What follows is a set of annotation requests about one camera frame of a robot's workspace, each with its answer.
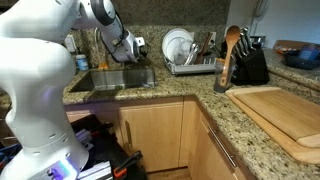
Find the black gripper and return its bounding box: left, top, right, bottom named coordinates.
left=134, top=36, right=151, bottom=65

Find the long wooden spoon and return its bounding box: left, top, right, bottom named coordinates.
left=219, top=25, right=242, bottom=88

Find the stainless steel sink basin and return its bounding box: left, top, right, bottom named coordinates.
left=68, top=67, right=157, bottom=94

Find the metal serving spoon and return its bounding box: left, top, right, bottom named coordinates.
left=184, top=42, right=202, bottom=67

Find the clear glass cup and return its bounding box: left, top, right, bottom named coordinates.
left=213, top=57, right=237, bottom=94

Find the large wooden cutting board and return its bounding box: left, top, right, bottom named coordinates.
left=224, top=87, right=320, bottom=165

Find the smaller wooden cutting board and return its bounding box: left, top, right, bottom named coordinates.
left=233, top=88, right=320, bottom=149

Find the white dinner plate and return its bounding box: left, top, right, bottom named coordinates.
left=161, top=28, right=194, bottom=64

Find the grey dish rack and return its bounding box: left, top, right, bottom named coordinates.
left=164, top=54, right=218, bottom=77

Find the dark wooden utensil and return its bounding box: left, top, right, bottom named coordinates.
left=194, top=32, right=213, bottom=65

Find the white jar blue label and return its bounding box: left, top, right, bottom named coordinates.
left=75, top=54, right=90, bottom=72

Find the light wooden base cabinet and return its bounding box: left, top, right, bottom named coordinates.
left=64, top=95, right=258, bottom=180

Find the black knife block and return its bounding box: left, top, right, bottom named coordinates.
left=221, top=27, right=270, bottom=86

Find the dark blue bowl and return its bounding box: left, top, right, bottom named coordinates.
left=282, top=49, right=320, bottom=71

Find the blue plastic container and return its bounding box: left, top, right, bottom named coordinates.
left=298, top=44, right=320, bottom=62

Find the steel drawer handle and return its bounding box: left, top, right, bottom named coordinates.
left=207, top=125, right=238, bottom=169

